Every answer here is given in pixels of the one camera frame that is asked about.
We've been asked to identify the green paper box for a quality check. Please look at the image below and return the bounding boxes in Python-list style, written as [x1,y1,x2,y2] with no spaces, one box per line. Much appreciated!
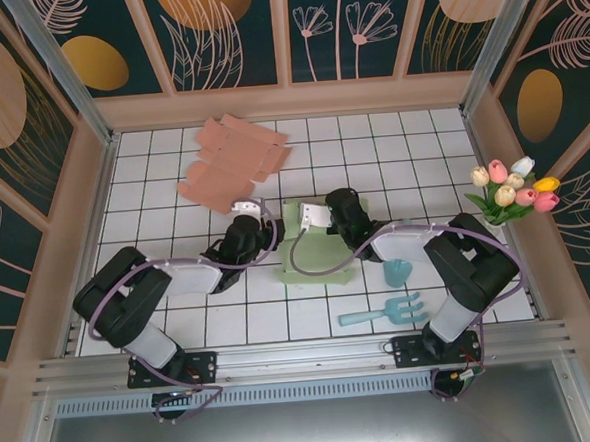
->
[272,191,375,289]

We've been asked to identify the light blue toy trowel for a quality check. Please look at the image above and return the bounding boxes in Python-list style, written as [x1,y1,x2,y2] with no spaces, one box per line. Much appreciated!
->
[378,217,415,291]

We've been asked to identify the light blue toy rake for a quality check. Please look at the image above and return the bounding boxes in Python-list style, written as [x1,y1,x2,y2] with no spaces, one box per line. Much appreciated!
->
[336,291,429,330]

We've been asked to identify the pastel tulip bouquet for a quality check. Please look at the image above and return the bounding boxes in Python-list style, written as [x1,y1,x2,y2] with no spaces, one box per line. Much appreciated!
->
[461,154,565,230]

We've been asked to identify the dark panel with pink flowers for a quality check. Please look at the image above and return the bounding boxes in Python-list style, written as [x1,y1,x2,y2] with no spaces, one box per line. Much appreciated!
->
[284,0,408,87]

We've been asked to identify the grey metal sheet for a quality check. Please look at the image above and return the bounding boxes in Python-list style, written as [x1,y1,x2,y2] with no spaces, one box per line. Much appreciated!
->
[14,355,590,442]

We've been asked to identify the green circuit board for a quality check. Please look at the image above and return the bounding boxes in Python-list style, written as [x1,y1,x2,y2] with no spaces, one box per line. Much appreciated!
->
[450,367,487,391]

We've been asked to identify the dark panel, golden circle, leaves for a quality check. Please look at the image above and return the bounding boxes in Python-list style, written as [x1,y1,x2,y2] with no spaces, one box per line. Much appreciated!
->
[138,0,289,96]

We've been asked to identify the dark panel, small golden oval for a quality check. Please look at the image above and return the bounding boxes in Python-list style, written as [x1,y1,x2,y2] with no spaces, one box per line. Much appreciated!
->
[43,0,167,102]

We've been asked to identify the dark panel, single flower outline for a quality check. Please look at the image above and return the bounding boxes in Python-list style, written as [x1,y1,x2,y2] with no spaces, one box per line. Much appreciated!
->
[0,160,59,365]

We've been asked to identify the dark panel, golden oval, feathers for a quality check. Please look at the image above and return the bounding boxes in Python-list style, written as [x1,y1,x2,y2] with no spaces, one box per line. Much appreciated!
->
[484,0,590,180]

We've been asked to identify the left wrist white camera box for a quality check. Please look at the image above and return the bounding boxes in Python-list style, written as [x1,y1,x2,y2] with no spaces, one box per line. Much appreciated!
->
[229,196,267,222]

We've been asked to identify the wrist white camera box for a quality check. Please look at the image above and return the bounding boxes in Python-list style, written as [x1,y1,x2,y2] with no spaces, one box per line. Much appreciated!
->
[229,196,267,222]
[298,201,338,233]

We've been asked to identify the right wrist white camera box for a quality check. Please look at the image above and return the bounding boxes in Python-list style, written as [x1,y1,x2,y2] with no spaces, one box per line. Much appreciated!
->
[298,201,338,233]

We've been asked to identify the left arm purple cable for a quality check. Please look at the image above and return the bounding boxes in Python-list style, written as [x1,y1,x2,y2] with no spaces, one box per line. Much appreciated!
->
[80,195,295,429]

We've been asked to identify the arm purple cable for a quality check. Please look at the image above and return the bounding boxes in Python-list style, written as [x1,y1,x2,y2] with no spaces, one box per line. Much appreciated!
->
[80,195,295,429]
[287,214,533,412]

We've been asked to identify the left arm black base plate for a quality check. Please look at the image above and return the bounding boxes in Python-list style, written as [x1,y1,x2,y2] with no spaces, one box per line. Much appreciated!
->
[126,349,220,390]

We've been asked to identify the aluminium rail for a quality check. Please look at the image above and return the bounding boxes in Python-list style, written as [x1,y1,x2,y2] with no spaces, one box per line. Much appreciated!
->
[29,317,578,398]

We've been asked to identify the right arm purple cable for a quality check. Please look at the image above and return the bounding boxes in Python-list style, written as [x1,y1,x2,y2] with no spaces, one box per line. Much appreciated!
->
[287,214,533,412]

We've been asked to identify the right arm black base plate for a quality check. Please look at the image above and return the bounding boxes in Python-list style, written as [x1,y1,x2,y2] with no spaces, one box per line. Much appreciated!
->
[390,330,485,371]

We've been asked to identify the grey slotted cable duct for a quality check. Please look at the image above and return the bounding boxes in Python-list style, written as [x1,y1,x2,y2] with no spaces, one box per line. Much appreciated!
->
[52,371,437,418]

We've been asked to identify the aluminium frame post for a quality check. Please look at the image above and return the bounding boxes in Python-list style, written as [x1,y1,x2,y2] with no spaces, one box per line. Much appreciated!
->
[0,0,121,152]
[454,0,565,117]

